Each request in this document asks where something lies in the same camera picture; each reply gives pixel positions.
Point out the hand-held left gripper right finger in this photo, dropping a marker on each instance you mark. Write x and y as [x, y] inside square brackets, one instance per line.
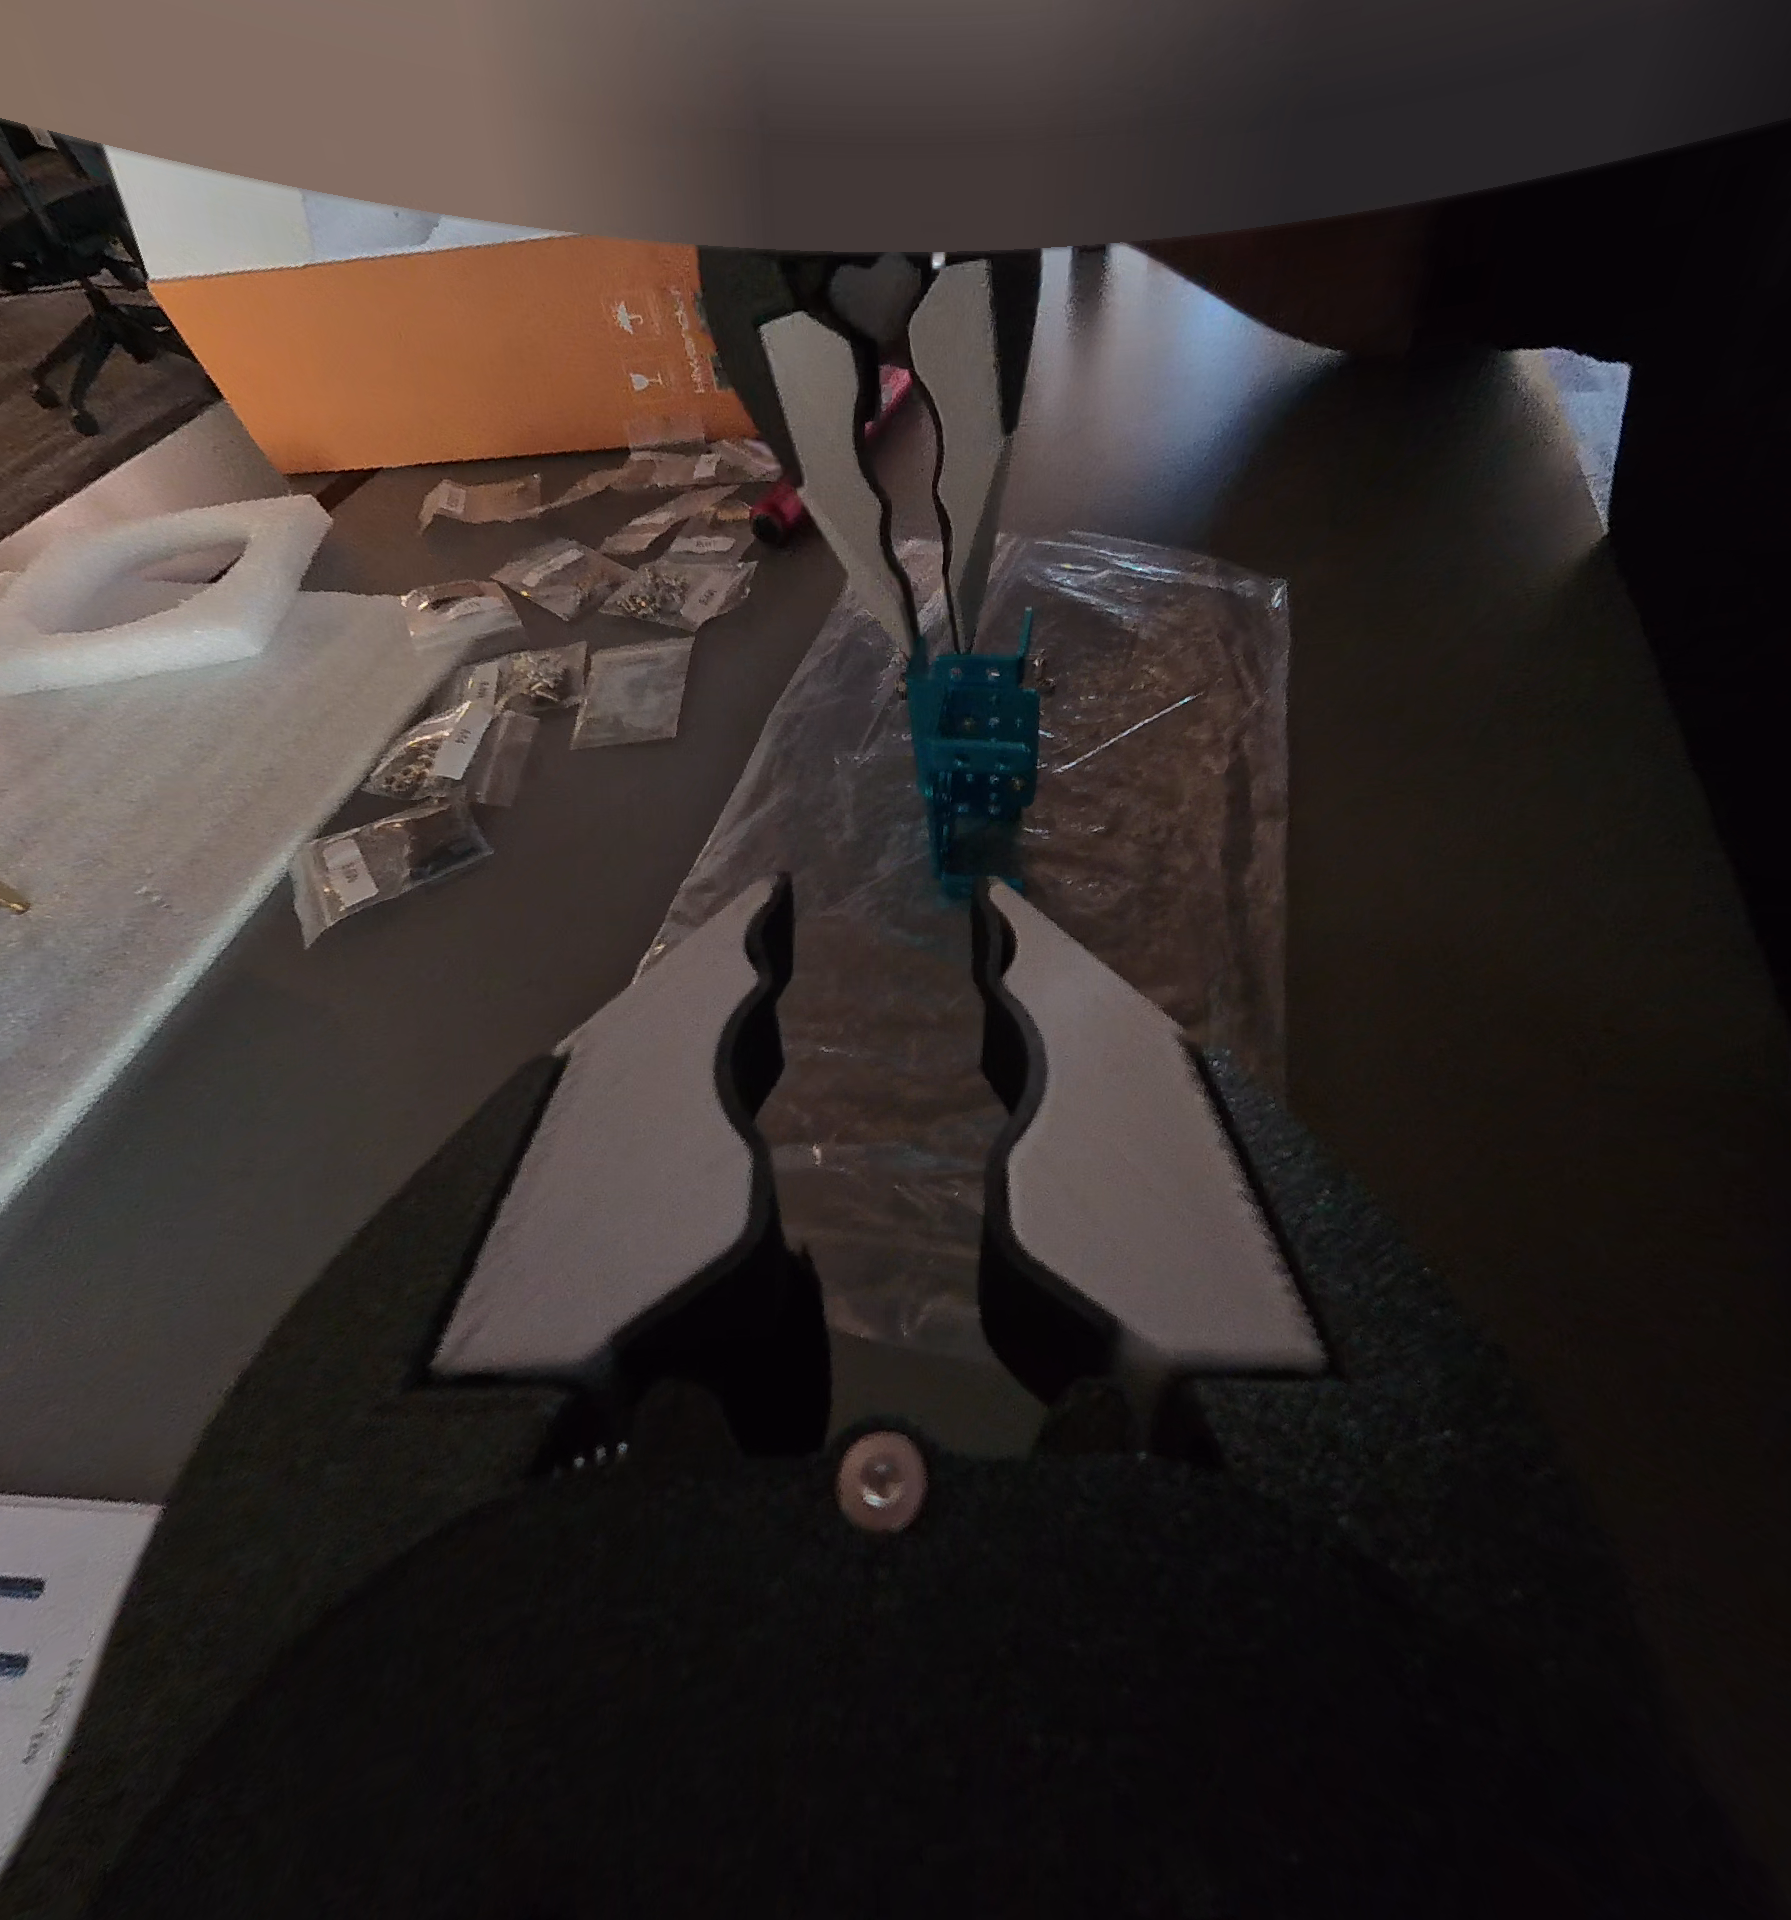
[1150, 1201]

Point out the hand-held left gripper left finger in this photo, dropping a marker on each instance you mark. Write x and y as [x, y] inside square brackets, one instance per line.
[609, 1201]

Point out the clear plastic bag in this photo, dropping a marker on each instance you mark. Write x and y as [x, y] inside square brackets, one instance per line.
[1165, 751]

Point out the open instruction manual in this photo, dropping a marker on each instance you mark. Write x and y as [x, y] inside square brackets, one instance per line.
[12, 1678]

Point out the white foam frame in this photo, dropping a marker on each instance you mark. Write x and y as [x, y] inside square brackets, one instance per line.
[116, 623]

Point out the slim dark red screwdriver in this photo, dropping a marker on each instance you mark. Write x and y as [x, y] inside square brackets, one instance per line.
[778, 514]

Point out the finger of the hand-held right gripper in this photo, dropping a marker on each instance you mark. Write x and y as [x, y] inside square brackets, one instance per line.
[821, 419]
[966, 404]

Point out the white foam sheet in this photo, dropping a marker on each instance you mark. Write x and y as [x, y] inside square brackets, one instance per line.
[86, 839]

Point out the black office chair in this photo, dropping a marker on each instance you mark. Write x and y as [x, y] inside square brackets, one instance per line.
[71, 253]

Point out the blue metal bracket assembly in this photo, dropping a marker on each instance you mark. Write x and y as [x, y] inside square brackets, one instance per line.
[970, 751]

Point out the orange cardboard box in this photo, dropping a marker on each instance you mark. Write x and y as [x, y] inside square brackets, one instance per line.
[430, 359]

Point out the group of small hardware bags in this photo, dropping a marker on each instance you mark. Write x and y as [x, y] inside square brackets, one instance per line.
[566, 646]

